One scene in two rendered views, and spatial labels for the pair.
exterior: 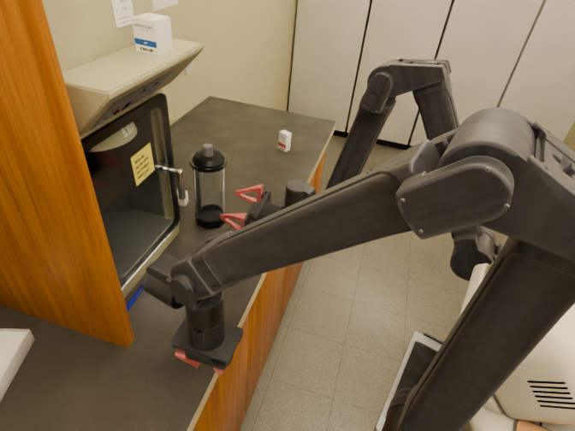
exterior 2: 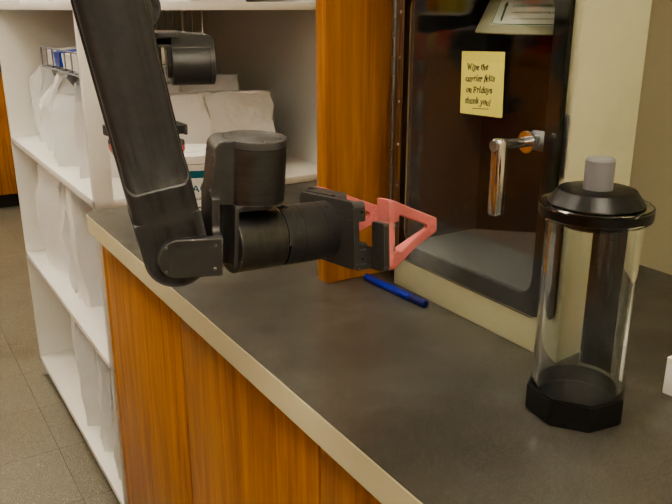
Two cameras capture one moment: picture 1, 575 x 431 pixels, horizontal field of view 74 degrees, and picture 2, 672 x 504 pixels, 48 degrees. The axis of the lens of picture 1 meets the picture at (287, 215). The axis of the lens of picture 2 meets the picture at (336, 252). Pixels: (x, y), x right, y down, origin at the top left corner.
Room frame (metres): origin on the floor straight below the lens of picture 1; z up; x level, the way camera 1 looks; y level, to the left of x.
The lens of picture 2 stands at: (1.29, -0.43, 1.35)
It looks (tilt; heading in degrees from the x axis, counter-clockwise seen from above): 18 degrees down; 135
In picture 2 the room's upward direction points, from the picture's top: straight up
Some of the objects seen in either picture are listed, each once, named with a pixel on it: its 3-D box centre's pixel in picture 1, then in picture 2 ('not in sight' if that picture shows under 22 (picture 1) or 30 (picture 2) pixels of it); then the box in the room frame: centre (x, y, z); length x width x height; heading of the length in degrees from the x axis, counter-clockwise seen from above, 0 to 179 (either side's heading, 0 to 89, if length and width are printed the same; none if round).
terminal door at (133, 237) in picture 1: (139, 193); (467, 137); (0.73, 0.35, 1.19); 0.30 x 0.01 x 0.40; 167
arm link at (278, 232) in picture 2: not in sight; (253, 233); (0.76, -0.02, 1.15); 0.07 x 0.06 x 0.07; 77
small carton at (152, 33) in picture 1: (152, 33); not in sight; (0.78, 0.29, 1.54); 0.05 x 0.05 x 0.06; 73
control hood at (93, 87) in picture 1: (140, 85); not in sight; (0.72, 0.31, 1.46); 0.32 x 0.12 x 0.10; 167
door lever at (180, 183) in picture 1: (174, 182); (508, 173); (0.83, 0.30, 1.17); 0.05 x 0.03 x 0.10; 77
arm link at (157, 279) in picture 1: (180, 279); (168, 40); (0.38, 0.15, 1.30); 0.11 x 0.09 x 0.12; 63
